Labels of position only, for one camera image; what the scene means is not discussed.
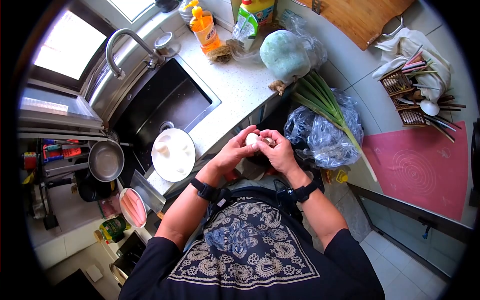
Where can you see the person's right hand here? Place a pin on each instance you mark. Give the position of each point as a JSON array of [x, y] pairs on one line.
[[281, 155]]

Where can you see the person's left hand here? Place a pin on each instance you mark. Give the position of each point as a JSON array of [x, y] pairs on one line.
[[230, 153]]

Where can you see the person's left fingers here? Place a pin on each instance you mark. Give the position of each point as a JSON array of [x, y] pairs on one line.
[[247, 131]]

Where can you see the person's right thumb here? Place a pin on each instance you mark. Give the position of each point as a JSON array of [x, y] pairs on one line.
[[261, 145]]

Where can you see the person's left thumb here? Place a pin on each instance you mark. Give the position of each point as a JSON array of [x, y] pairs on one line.
[[250, 149]]

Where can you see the person's right fingers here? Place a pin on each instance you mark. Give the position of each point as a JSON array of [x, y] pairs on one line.
[[272, 134]]

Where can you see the brown eggshell piece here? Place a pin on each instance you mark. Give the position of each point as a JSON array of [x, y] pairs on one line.
[[268, 141]]

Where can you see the white boiled egg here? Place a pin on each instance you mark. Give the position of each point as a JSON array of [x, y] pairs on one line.
[[251, 138]]

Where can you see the ginger root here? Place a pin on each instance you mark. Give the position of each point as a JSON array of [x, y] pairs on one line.
[[277, 87]]

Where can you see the bluish crumpled plastic bag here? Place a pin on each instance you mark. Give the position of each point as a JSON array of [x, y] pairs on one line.
[[322, 142]]

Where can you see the black wrist band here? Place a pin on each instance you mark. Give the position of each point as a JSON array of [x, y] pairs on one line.
[[303, 192], [204, 189]]

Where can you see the green onion stalks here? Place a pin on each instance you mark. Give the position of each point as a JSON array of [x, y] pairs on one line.
[[326, 105]]

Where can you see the peeled white egg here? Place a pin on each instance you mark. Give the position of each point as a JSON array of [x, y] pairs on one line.
[[162, 147], [180, 170]]

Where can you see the white round plate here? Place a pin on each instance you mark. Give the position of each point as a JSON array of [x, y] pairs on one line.
[[176, 161]]

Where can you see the pale green winter melon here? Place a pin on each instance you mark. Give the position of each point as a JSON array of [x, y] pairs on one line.
[[285, 56]]

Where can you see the small yellow plastic object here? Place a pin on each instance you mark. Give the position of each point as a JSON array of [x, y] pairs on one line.
[[341, 176]]

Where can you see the brown scouring pad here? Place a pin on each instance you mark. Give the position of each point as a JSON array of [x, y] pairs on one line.
[[219, 54]]

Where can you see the black kitchen sink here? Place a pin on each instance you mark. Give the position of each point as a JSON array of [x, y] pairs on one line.
[[165, 101]]

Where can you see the clear plastic bag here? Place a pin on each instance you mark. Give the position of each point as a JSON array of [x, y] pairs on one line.
[[313, 45]]

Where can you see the green white refill pouch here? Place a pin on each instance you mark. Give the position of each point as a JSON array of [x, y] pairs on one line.
[[245, 28]]

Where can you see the orange dish soap bottle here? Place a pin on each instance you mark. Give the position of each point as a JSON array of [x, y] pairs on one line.
[[204, 32]]

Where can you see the steel cleaver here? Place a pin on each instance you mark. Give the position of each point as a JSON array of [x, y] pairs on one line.
[[148, 191]]

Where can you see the person's body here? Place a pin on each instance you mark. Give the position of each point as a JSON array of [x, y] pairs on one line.
[[247, 262]]

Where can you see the yellow detergent bottle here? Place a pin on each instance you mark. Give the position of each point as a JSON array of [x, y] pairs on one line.
[[258, 9]]

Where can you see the small steel cup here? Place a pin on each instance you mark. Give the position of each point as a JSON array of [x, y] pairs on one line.
[[164, 40]]

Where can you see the plate of pink sausages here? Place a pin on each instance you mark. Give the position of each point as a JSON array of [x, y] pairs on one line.
[[133, 208]]

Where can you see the wicker utensil holder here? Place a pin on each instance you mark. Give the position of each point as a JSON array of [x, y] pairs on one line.
[[397, 84]]

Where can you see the small steel pan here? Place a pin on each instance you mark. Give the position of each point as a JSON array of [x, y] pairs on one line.
[[106, 161]]

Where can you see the wooden cutting board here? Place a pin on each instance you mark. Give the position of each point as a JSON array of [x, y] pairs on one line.
[[360, 18]]

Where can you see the steel faucet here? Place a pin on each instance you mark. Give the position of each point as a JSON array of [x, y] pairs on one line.
[[127, 41]]

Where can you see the pink silicone baking mat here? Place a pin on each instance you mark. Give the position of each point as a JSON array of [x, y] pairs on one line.
[[420, 168]]

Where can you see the green labelled bottle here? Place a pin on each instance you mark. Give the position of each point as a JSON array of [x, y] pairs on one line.
[[112, 229]]

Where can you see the white soup spoon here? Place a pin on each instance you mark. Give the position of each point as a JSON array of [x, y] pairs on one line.
[[429, 108]]

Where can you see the black pot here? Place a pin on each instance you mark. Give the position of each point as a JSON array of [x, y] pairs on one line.
[[92, 189]]

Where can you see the glass sliding door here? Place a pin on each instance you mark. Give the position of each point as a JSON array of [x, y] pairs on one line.
[[408, 232]]

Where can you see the white cloth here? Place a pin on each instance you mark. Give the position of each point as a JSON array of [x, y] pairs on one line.
[[435, 75]]

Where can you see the window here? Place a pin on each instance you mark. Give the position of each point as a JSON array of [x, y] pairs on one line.
[[69, 47]]

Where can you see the full dish rack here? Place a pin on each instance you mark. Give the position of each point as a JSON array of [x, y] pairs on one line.
[[52, 176]]

